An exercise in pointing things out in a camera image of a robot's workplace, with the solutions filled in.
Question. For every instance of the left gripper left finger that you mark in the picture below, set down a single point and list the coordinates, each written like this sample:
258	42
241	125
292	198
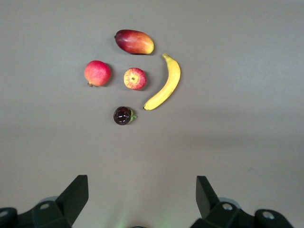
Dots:
71	202

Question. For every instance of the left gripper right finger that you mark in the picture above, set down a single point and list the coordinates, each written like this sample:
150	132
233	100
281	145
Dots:
209	204

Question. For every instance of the yellow banana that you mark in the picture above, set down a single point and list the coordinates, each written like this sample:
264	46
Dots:
169	80

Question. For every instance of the red yellow apple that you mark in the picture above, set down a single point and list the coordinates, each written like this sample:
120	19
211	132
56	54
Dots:
135	78

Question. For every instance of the dark purple mangosteen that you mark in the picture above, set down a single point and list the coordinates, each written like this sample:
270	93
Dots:
122	116

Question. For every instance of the red pomegranate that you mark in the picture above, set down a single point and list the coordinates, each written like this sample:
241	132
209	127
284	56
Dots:
97	73

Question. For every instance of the red yellow mango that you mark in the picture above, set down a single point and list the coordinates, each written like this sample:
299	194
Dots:
134	42

